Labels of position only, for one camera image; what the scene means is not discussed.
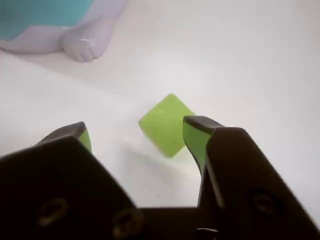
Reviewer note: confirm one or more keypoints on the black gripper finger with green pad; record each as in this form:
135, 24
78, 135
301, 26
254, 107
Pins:
245, 180
57, 180

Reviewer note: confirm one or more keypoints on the green lego block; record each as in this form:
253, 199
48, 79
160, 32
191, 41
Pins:
160, 125

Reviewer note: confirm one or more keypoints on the teal animal shaped bin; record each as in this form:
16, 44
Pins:
37, 20

